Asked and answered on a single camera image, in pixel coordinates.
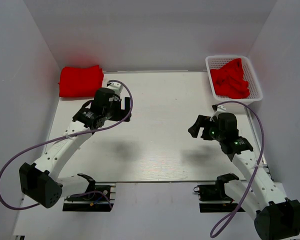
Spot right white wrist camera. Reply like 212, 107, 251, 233
212, 104, 227, 117

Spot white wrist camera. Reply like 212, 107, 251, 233
107, 82, 124, 99
212, 104, 227, 117

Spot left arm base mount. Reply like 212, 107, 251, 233
62, 182, 116, 213

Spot folded red t-shirt stack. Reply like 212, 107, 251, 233
58, 65, 104, 98

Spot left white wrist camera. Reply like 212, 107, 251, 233
107, 82, 124, 99

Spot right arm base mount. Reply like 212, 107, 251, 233
193, 183, 237, 213

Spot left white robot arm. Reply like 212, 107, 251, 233
19, 82, 132, 209

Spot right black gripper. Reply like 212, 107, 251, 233
188, 114, 225, 142

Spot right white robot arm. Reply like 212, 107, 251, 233
188, 112, 300, 240

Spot white plastic basket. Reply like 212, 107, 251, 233
205, 55, 263, 105

